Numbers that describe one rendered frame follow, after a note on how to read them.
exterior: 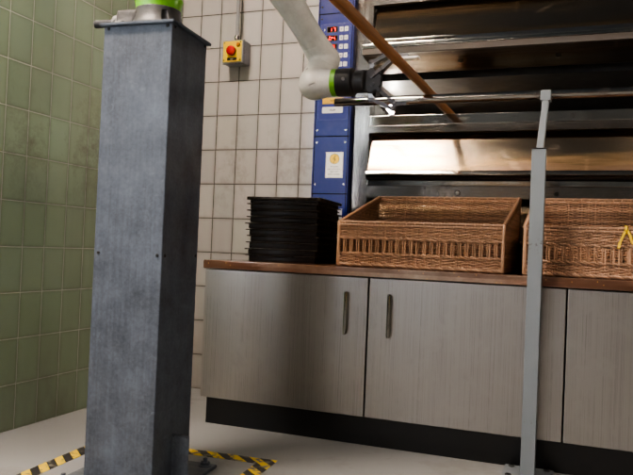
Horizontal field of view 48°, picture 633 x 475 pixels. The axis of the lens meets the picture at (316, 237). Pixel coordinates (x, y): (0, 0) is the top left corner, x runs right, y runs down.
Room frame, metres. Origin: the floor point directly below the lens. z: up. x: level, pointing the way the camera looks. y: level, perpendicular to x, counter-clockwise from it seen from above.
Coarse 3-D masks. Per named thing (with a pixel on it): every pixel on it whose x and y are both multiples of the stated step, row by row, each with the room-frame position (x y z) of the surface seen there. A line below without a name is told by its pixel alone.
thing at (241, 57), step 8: (240, 40) 2.99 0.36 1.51; (224, 48) 3.01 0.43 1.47; (240, 48) 2.99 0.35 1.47; (248, 48) 3.03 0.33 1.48; (224, 56) 3.01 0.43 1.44; (232, 56) 3.00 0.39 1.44; (240, 56) 2.99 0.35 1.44; (248, 56) 3.03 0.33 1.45; (224, 64) 3.03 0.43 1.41; (232, 64) 3.03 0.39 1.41; (240, 64) 3.02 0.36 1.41; (248, 64) 3.04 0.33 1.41
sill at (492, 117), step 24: (384, 120) 2.83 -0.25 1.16; (408, 120) 2.80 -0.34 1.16; (432, 120) 2.76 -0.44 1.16; (456, 120) 2.73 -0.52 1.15; (480, 120) 2.70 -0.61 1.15; (504, 120) 2.66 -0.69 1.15; (528, 120) 2.63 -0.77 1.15; (552, 120) 2.60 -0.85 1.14; (576, 120) 2.57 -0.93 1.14; (600, 120) 2.55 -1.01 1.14
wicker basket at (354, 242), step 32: (352, 224) 2.35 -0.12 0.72; (384, 224) 2.31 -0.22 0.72; (416, 224) 2.27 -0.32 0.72; (448, 224) 2.24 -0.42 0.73; (480, 224) 2.20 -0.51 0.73; (512, 224) 2.39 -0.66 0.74; (352, 256) 2.35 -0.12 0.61; (384, 256) 2.31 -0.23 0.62; (416, 256) 2.27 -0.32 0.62; (448, 256) 2.23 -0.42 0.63; (480, 256) 2.60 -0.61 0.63; (512, 256) 2.42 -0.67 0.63
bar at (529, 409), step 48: (432, 96) 2.39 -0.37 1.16; (480, 96) 2.33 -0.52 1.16; (528, 96) 2.27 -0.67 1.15; (576, 96) 2.23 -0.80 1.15; (624, 96) 2.19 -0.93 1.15; (528, 240) 2.05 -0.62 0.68; (528, 288) 2.05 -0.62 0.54; (528, 336) 2.05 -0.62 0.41; (528, 384) 2.05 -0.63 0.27; (528, 432) 2.04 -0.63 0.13
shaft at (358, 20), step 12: (336, 0) 1.53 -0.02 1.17; (348, 0) 1.58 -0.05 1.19; (348, 12) 1.61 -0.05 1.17; (360, 24) 1.69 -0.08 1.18; (372, 36) 1.78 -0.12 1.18; (384, 48) 1.89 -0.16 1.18; (396, 60) 2.00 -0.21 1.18; (408, 72) 2.13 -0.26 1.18; (420, 84) 2.28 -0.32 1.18; (444, 108) 2.66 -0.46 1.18
